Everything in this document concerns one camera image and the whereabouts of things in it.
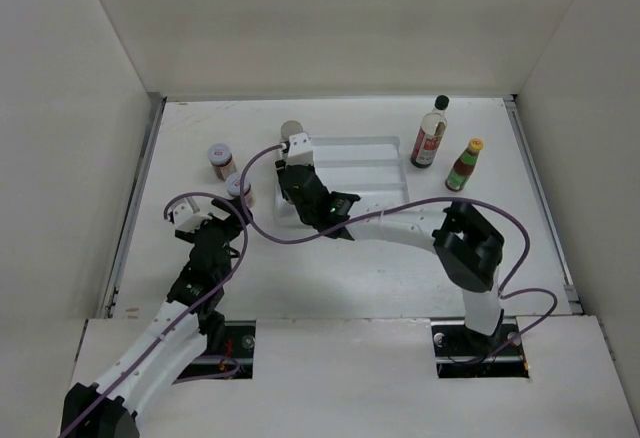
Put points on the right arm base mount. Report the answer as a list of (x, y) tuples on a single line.
[(463, 354)]

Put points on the green-label yellow-cap sauce bottle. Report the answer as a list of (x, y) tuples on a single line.
[(464, 166)]

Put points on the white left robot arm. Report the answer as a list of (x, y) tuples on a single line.
[(114, 404)]

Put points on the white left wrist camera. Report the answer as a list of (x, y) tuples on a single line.
[(186, 216)]

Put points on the dark jar white red lid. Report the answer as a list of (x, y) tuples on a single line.
[(221, 159)]

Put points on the tall soy sauce bottle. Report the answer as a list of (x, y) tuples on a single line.
[(430, 134)]

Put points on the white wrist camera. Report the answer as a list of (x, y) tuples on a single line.
[(298, 150), (186, 216)]

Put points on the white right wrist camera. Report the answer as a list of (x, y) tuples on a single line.
[(298, 150)]

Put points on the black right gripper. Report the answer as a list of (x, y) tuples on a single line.
[(281, 166)]

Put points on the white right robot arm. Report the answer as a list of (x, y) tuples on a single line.
[(469, 248)]

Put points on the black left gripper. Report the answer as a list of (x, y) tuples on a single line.
[(233, 224)]

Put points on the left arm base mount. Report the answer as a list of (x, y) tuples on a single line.
[(230, 357)]

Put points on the silver-lid jar blue label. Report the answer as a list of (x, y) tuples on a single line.
[(290, 128)]

